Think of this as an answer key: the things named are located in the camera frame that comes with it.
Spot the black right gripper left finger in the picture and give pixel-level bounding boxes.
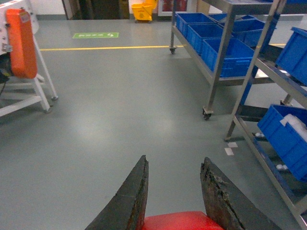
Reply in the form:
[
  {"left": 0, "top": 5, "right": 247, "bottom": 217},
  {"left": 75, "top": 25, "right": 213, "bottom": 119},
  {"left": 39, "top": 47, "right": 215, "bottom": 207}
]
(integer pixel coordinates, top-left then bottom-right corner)
[{"left": 86, "top": 155, "right": 149, "bottom": 230}]

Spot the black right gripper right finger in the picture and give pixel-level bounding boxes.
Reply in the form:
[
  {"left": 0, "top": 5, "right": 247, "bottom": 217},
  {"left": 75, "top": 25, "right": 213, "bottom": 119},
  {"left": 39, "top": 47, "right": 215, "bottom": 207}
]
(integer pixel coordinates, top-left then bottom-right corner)
[{"left": 200, "top": 157, "right": 280, "bottom": 230}]

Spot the red block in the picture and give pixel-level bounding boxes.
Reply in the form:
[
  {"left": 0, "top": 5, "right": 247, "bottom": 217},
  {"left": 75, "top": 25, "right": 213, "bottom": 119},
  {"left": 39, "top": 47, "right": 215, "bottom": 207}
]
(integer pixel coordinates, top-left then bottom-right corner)
[{"left": 142, "top": 211, "right": 223, "bottom": 230}]

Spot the near steel shelf rack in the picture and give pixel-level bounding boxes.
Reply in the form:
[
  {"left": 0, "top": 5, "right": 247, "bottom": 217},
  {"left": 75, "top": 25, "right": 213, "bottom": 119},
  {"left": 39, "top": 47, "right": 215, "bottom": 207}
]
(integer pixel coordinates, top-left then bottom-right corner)
[{"left": 226, "top": 0, "right": 307, "bottom": 229}]

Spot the far steel shelf cart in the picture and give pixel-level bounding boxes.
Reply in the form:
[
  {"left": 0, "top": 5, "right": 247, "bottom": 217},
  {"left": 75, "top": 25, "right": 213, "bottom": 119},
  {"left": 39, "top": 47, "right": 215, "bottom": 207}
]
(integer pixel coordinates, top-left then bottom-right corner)
[{"left": 169, "top": 0, "right": 272, "bottom": 120}]

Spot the blue bin lower rack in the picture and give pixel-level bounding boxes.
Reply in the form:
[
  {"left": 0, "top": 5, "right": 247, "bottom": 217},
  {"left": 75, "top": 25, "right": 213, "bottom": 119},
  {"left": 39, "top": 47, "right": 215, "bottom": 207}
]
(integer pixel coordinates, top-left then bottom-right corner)
[{"left": 258, "top": 104, "right": 307, "bottom": 182}]

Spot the blue bin rack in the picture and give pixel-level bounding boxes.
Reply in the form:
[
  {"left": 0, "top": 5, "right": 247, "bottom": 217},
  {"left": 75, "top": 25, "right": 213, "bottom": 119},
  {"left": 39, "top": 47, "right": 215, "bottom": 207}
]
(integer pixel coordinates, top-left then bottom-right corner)
[
  {"left": 275, "top": 27, "right": 307, "bottom": 85},
  {"left": 258, "top": 104, "right": 307, "bottom": 182}
]

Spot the blue bin on cart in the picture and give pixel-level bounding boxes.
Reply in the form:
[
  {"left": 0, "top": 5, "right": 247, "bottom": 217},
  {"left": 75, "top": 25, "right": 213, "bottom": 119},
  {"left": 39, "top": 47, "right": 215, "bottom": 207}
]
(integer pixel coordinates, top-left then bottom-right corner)
[{"left": 201, "top": 38, "right": 254, "bottom": 78}]

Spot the blue bin upper rack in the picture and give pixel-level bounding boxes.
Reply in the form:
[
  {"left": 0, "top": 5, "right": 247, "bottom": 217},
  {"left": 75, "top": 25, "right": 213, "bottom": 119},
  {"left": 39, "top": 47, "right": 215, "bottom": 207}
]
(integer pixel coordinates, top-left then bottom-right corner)
[{"left": 275, "top": 27, "right": 307, "bottom": 85}]

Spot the green floor sign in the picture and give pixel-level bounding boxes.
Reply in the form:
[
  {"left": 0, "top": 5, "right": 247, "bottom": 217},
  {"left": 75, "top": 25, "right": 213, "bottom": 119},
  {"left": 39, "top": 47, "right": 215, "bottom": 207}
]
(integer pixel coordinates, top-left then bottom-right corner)
[{"left": 72, "top": 32, "right": 119, "bottom": 39}]

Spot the orange padded panel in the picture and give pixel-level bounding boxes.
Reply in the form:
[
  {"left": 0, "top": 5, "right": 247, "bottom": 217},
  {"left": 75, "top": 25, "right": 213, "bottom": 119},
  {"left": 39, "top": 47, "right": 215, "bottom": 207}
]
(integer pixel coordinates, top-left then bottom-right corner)
[{"left": 6, "top": 9, "right": 38, "bottom": 79}]

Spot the yellow mop bucket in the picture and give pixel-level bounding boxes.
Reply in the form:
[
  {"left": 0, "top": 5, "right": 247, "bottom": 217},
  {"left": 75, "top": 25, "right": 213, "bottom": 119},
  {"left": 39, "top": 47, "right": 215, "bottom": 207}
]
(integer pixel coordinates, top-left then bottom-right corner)
[{"left": 131, "top": 0, "right": 158, "bottom": 22}]

